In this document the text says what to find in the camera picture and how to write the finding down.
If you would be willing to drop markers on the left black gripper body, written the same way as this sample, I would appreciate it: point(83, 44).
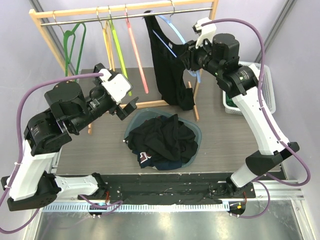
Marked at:
point(114, 109)

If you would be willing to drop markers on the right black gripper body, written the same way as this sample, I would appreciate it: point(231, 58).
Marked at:
point(189, 57)

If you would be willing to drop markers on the black tank top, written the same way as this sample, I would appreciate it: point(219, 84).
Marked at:
point(168, 68)

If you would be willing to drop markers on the neon yellow hanger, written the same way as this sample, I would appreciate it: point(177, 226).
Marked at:
point(118, 48)

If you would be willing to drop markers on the black dress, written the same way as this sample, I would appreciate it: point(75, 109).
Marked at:
point(164, 139)

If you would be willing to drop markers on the navy tank top maroon trim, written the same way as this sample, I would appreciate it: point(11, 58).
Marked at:
point(155, 162)

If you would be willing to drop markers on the yellow plastic hanger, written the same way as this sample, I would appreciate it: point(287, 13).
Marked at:
point(108, 45)

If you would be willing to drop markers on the pink hanger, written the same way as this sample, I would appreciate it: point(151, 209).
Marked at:
point(137, 57)

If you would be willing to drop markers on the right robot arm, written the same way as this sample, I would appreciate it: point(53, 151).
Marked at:
point(220, 57)

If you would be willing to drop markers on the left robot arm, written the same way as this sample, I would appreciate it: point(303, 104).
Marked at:
point(69, 111)

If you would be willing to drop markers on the teal plastic basin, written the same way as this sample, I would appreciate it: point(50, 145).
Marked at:
point(149, 113)

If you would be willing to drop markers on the folded dark green shirt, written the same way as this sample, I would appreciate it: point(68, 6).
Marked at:
point(229, 101)

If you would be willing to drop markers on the white plastic basket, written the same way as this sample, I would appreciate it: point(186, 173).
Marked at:
point(267, 92)

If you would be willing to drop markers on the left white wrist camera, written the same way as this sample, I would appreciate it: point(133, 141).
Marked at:
point(117, 85)

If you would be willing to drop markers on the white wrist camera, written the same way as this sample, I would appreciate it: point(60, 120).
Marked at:
point(205, 30)
point(117, 85)

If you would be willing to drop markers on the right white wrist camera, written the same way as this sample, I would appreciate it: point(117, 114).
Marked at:
point(205, 30)

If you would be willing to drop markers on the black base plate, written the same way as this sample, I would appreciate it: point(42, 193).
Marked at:
point(171, 189)

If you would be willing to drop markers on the white slotted cable duct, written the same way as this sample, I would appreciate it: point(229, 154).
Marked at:
point(78, 207)

